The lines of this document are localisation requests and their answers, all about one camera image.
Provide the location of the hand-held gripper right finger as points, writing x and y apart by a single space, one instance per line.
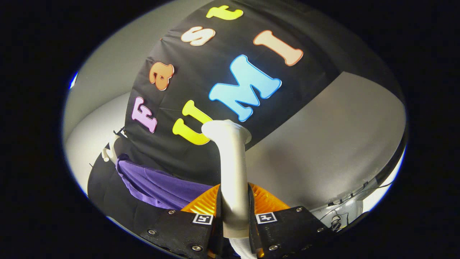
251 230

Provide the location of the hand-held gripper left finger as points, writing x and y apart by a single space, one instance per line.
215 230

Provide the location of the white garment steamer head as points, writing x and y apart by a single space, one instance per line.
233 172

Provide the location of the purple jacket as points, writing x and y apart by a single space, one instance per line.
158 183

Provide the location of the cream plastic hanger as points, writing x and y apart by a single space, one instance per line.
110 149

